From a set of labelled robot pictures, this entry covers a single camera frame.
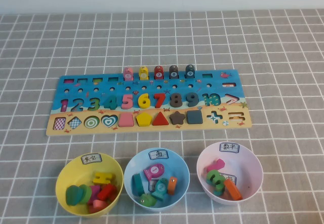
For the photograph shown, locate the magenta wooden shape piece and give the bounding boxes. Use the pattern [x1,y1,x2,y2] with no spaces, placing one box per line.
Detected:
[87,185,102,204]

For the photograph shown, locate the yellow wooden number six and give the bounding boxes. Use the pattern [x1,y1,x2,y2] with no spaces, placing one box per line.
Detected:
[138,93,151,109]

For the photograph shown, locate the teal wooden number four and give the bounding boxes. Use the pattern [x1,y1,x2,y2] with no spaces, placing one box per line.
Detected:
[103,95,118,110]

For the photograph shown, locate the dark green wooden heart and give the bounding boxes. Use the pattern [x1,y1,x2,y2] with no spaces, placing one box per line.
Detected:
[65,185,85,206]

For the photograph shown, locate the dark blue wooden square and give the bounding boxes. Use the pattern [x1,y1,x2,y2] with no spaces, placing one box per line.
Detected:
[186,109,204,125]

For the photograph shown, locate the brown fish peg eight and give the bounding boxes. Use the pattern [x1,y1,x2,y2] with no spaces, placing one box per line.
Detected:
[169,65,180,80]

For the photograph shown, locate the dark blue wooden number nine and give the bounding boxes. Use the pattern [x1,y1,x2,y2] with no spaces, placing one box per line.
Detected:
[186,92,200,107]

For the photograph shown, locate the yellow wooden pentagon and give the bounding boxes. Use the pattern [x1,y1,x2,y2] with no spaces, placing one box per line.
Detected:
[136,112,153,127]

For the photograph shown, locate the orange wooden number piece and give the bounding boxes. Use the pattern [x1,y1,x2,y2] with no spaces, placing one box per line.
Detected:
[224,178,243,201]

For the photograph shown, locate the blue plastic bowl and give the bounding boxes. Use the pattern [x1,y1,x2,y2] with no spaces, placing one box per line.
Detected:
[124,147,190,209]

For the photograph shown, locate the brown wooden star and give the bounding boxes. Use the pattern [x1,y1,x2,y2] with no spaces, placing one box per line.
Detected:
[169,110,186,125]

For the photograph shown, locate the salmon pink wooden piece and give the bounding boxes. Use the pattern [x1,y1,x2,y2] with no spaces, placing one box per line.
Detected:
[88,199,108,213]

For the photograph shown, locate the yellow wooden symbol piece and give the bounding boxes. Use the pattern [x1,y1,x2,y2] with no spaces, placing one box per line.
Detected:
[92,172,116,185]

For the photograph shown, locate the dark teal fish peg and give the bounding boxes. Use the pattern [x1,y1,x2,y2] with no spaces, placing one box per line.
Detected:
[131,173,145,197]

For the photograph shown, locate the red wooden number seven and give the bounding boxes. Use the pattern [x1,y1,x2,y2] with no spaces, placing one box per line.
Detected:
[153,93,167,108]

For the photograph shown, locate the magenta wooden number one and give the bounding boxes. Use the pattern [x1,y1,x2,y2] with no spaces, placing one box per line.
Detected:
[205,158,226,174]

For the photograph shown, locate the pink wooden trapezoid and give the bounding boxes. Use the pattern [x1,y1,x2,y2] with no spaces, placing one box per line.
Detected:
[118,113,135,128]

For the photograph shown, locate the pink plastic bowl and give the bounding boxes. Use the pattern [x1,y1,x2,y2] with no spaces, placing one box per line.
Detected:
[196,141,264,206]

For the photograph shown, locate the yellow plastic bowl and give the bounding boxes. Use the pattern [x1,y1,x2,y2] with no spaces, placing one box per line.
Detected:
[55,153,125,218]

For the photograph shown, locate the brown wooden number eight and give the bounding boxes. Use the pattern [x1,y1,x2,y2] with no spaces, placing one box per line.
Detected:
[170,92,183,108]

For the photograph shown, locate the red wooden triangle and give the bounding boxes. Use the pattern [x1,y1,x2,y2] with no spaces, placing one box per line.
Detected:
[151,111,170,126]

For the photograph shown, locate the red fish peg seven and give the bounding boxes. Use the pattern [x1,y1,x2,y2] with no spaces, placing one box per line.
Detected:
[153,65,165,80]

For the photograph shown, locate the magenta fish peg one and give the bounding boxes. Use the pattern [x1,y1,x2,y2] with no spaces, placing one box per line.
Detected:
[143,163,165,180]

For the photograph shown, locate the pink wooden number five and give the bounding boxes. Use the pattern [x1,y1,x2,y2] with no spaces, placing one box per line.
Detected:
[120,94,134,110]

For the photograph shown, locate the green fish peg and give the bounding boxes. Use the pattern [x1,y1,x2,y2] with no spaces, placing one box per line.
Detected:
[138,193,157,208]

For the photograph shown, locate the yellow fish peg six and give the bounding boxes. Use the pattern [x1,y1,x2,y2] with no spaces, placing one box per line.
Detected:
[138,66,149,81]

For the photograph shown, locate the orange fish peg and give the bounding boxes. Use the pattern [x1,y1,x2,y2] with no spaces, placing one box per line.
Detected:
[167,176,178,196]

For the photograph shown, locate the ocean themed wooden puzzle board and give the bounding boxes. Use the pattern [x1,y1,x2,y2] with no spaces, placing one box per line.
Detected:
[45,69,253,136]

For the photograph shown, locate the teal fish peg two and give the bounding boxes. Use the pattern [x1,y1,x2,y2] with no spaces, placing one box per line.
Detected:
[151,177,169,201]

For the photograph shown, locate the red wooden symbol piece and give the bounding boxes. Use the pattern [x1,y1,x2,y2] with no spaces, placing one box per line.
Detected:
[97,183,117,201]

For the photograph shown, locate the dark blue fish peg nine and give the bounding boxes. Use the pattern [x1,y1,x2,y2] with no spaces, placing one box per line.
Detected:
[185,64,196,79]

